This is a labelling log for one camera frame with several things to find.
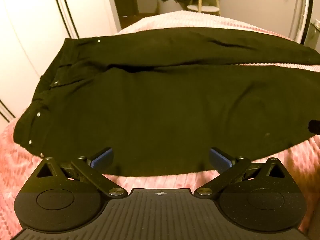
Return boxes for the pink ribbed bedspread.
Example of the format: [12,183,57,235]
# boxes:
[0,11,320,240]

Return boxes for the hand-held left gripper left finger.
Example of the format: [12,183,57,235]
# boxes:
[36,147,127,198]

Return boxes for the white wardrobe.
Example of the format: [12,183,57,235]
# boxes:
[0,0,122,123]

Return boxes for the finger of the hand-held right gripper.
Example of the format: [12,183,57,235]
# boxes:
[308,120,320,134]

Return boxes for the grey cabinet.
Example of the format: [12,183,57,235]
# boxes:
[309,19,320,50]

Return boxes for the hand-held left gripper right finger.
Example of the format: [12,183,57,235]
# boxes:
[196,148,288,197]

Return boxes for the black pants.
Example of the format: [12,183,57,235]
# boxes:
[14,31,320,178]

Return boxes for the white tall heater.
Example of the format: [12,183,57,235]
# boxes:
[291,0,314,46]

